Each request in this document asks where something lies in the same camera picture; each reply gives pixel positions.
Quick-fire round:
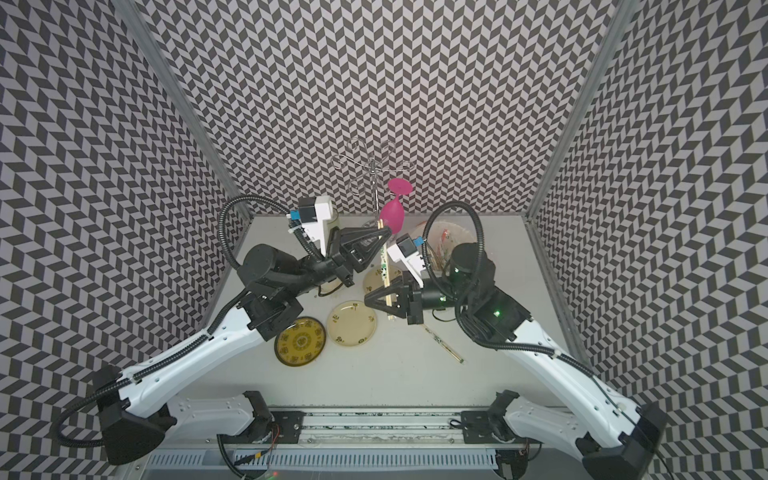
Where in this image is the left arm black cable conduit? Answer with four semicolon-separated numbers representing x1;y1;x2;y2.
50;194;325;448

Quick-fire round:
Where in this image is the metal cup rack stand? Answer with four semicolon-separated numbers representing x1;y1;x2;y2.
331;137;415;223

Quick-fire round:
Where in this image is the chopsticks pair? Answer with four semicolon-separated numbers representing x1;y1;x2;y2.
377;219;394;321
422;325;465;364

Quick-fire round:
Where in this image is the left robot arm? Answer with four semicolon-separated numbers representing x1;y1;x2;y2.
51;227;392;465

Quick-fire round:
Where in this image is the yellow dark patterned plate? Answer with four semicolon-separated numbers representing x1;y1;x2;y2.
274;317;327;367

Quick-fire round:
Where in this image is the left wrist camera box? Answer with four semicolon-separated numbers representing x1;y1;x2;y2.
287;195;335;259

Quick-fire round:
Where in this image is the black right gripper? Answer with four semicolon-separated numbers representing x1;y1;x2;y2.
367;267;477;323

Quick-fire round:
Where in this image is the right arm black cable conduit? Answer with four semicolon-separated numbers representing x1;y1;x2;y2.
421;200;676;480

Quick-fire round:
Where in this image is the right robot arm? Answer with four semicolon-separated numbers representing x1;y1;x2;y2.
364;236;668;479

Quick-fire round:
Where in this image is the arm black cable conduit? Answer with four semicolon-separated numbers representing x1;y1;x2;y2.
50;194;325;448
421;200;676;480

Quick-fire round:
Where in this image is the pink plastic goblet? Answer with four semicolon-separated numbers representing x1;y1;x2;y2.
379;178;413;235

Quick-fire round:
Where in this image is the cream plate back right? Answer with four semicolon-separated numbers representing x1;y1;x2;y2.
363;266;402;295

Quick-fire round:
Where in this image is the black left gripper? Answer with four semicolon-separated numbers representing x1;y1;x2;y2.
288;233;398;302

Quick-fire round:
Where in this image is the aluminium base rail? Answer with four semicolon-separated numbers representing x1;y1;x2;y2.
126;402;587;479

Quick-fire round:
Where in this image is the cream plate near chopsticks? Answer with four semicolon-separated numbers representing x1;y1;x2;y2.
326;300;378;347

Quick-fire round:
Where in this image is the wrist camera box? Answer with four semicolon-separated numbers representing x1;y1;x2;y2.
387;234;426;288
287;195;335;259

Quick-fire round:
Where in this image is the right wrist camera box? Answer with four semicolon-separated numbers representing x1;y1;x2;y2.
387;234;426;288

